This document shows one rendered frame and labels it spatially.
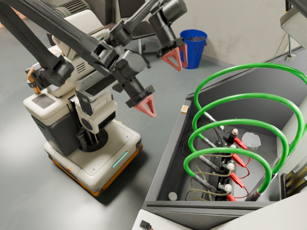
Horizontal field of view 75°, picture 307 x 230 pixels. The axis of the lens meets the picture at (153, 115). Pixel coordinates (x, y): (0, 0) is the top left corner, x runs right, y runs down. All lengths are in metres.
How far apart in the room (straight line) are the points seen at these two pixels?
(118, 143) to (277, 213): 1.49
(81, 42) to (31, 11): 0.15
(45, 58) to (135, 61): 0.41
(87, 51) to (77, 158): 1.28
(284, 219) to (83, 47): 0.62
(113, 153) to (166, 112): 0.95
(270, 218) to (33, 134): 2.37
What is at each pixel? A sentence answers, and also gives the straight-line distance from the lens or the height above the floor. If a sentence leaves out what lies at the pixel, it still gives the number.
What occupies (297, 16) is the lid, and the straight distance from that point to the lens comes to 0.25.
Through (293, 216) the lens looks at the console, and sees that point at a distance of 0.45.
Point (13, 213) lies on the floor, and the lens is 2.14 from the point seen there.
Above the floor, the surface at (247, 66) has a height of 1.41.
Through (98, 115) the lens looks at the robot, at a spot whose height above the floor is 0.80.
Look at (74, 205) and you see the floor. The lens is 1.95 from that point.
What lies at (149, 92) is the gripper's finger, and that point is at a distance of 0.66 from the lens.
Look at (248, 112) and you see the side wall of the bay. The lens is 1.20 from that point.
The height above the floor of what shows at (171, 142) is 0.95.
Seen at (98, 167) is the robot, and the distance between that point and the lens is 1.72.
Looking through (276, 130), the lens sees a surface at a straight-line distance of 0.60.
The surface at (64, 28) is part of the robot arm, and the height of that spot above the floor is 1.49.
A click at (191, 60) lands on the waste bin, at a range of 3.07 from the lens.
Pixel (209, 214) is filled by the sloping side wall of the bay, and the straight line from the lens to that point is 0.64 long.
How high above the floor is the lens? 1.74
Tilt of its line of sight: 46 degrees down
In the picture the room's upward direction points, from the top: straight up
